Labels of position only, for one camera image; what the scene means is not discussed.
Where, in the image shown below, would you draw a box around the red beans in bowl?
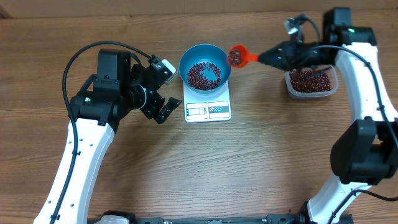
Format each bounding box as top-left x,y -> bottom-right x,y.
187,62 -> 221,91

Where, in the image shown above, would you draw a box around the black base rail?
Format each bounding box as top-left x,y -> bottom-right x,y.
88,210 -> 354,224

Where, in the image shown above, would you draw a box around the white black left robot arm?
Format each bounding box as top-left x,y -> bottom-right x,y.
34,49 -> 181,223

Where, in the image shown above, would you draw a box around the white digital kitchen scale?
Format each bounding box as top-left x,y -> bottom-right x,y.
183,82 -> 232,123

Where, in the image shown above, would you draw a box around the orange scoop blue handle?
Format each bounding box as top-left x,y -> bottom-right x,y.
226,44 -> 259,68

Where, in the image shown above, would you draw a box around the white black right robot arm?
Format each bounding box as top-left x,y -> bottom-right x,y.
258,7 -> 397,223

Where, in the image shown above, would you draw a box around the blue bowl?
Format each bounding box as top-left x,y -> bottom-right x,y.
178,44 -> 231,93

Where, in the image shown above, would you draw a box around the red beans in container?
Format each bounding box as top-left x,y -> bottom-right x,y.
289,70 -> 331,93

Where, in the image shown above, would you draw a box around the clear plastic container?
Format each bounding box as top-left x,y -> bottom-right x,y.
285,65 -> 339,100

